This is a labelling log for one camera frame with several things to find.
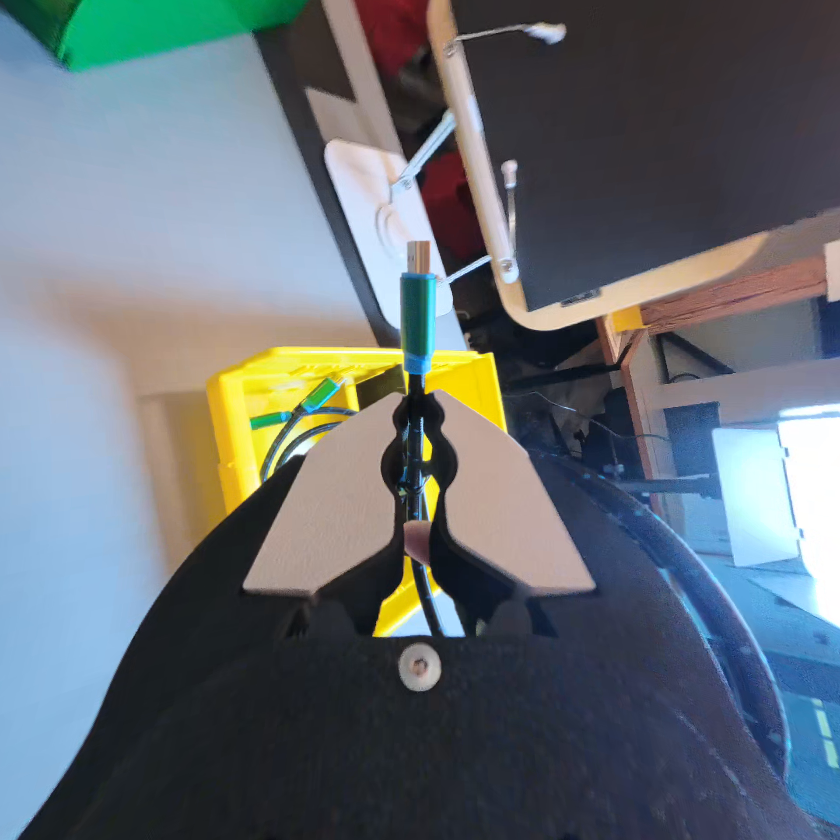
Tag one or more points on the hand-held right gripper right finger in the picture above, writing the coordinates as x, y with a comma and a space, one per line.
512, 512

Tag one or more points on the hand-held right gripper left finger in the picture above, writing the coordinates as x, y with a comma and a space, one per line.
328, 512

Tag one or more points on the yellow plastic bin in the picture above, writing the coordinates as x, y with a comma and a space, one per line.
229, 394

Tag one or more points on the green plastic bin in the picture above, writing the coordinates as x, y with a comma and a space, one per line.
131, 33

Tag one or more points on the person's right hand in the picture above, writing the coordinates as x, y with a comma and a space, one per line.
418, 541

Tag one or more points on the red plastic bin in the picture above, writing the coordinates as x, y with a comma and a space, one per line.
394, 33
453, 203

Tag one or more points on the black wood-rimmed board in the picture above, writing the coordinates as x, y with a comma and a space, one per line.
656, 131

